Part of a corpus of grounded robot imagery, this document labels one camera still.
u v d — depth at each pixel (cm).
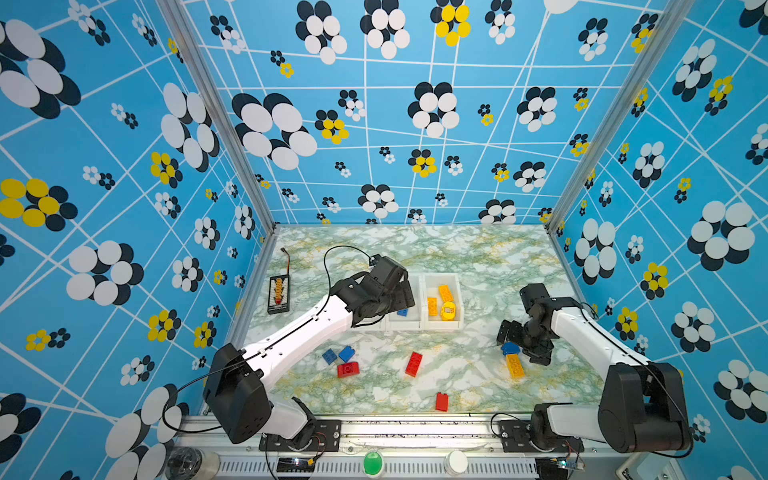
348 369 84
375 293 58
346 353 88
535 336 71
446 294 98
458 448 72
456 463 64
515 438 72
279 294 98
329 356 85
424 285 94
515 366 84
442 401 79
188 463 62
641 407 41
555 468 69
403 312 94
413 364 84
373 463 62
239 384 40
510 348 79
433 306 95
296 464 72
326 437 73
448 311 94
